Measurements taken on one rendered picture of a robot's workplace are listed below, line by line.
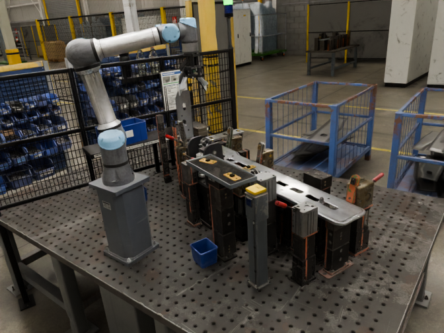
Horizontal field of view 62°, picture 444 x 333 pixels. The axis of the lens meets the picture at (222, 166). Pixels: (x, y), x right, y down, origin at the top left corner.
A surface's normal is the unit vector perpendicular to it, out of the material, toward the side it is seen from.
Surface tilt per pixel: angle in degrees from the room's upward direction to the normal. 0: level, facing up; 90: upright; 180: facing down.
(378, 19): 90
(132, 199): 90
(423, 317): 0
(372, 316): 0
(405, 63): 90
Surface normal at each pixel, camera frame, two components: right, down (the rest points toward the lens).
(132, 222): 0.80, 0.18
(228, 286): -0.06, -0.93
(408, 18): -0.65, 0.33
